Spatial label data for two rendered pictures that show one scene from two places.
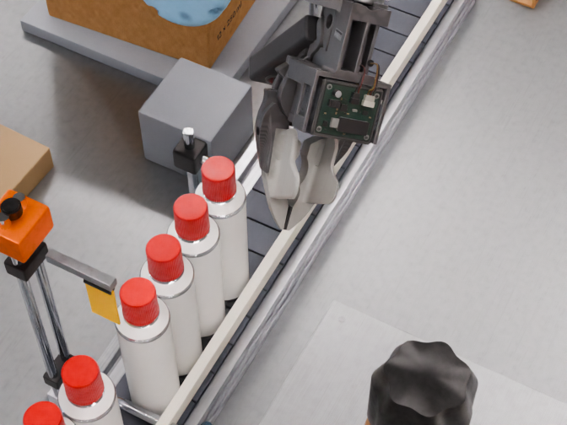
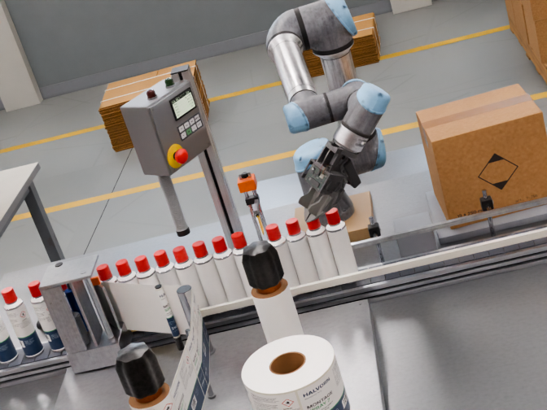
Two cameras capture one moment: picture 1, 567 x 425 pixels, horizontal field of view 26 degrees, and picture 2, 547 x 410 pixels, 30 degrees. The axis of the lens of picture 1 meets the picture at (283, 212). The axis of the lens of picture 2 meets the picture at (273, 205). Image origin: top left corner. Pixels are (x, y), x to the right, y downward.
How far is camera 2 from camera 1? 2.08 m
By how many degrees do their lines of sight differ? 59
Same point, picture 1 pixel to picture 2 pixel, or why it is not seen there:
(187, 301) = (295, 248)
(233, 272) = (339, 265)
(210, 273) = (315, 249)
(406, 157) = (470, 286)
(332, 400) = (325, 320)
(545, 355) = (410, 359)
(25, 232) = (242, 181)
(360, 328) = (361, 308)
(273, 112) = not seen: hidden behind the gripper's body
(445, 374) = (258, 248)
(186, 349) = (301, 276)
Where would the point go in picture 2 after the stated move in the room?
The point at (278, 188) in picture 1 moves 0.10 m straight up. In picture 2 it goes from (305, 203) to (295, 167)
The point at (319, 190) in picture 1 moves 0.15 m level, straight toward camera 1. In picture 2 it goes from (314, 209) to (258, 234)
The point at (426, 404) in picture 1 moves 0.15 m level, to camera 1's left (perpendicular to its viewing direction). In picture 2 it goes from (246, 250) to (219, 231)
